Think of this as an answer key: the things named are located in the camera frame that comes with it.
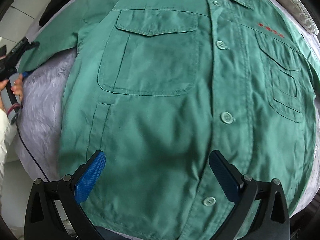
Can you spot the white jacket sleeve forearm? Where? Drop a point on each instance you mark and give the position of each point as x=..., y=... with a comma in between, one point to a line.
x=7, y=134

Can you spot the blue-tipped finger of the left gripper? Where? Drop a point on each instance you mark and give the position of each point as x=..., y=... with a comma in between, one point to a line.
x=26, y=74

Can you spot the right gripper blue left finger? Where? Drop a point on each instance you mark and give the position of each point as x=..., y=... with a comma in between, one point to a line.
x=77, y=187

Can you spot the person's left hand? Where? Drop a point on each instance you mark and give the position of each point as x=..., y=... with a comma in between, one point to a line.
x=17, y=89

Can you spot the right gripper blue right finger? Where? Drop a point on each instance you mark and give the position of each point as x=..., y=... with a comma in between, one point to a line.
x=232, y=182

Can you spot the cream quilted pillow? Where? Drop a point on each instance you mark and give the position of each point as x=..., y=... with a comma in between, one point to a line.
x=297, y=9

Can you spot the green work jacket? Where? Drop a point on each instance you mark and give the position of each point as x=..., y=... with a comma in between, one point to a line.
x=180, y=109

